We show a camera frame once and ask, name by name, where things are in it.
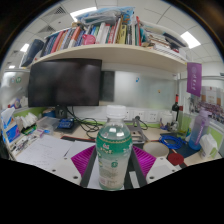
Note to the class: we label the purple translucent water bottle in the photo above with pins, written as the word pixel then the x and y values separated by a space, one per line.
pixel 199 131

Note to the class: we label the flat round red coaster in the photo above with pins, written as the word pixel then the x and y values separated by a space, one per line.
pixel 175 159

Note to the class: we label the black computer monitor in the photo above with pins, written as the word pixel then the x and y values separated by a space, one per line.
pixel 65 83

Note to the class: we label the white wall socket row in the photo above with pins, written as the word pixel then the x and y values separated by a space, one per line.
pixel 143 115

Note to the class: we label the small blue box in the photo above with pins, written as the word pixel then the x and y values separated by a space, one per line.
pixel 65 124

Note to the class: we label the cream shelf unit with books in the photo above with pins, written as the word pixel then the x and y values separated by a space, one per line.
pixel 110 53

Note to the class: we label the blue tissue box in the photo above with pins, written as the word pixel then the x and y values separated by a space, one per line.
pixel 10 130

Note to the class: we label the written white paper sheet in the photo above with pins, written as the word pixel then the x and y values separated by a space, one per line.
pixel 43 151

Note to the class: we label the dark wine bottle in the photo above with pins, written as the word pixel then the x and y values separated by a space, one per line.
pixel 175 108

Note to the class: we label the group photo poster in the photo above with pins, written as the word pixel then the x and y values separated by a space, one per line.
pixel 211 103

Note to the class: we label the grey metal laptop stand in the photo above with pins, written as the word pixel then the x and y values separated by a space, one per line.
pixel 137 131

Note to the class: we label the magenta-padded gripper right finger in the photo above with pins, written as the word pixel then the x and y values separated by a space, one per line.
pixel 160 168

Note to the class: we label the purple hanging flag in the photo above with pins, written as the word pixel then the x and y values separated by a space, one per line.
pixel 194 78

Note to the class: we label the clear plastic container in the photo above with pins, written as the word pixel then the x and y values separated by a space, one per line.
pixel 47 124

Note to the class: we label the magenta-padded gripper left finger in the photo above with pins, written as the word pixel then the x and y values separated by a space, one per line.
pixel 68 168

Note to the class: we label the green-labelled clear drink bottle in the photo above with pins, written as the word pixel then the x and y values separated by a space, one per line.
pixel 114 146

